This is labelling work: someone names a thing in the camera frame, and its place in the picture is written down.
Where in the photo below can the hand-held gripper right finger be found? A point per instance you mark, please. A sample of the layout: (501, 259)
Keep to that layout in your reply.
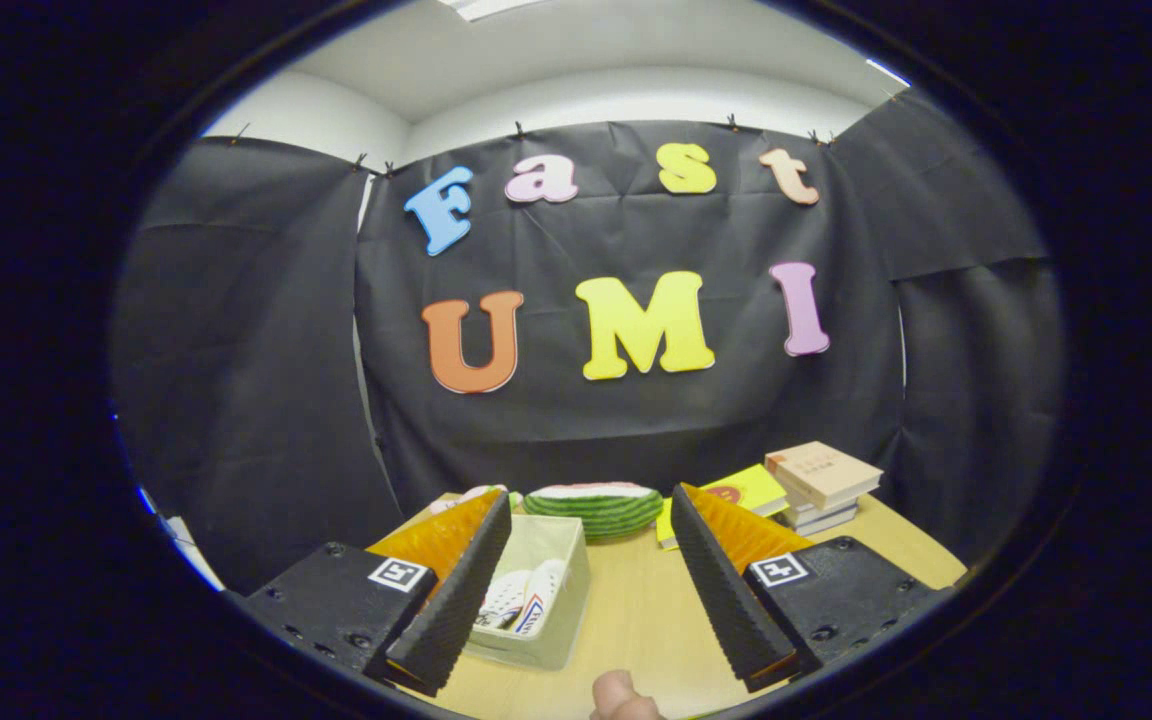
(721, 600)

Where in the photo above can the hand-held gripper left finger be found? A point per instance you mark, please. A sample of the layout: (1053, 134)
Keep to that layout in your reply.
(461, 600)

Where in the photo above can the white canvas shoe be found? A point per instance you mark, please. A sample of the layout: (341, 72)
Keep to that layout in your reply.
(504, 598)
(541, 600)

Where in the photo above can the green fabric storage box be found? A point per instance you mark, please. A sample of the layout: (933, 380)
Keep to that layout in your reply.
(568, 600)

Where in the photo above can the pink and green plush toy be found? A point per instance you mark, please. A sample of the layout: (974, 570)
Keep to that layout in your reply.
(471, 495)

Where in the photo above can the yellow book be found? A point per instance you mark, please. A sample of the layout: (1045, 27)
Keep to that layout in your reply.
(751, 490)

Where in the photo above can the dark blue book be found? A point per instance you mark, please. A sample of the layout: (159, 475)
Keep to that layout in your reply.
(826, 528)

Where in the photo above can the white book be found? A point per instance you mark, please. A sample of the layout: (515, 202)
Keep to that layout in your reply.
(821, 515)

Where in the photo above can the watermelon slice plush toy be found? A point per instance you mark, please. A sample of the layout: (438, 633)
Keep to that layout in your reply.
(591, 512)

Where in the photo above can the beige book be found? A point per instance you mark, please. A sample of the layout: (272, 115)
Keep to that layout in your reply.
(821, 470)

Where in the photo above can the small ceiling light panel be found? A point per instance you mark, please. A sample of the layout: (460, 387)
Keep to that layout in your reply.
(888, 72)

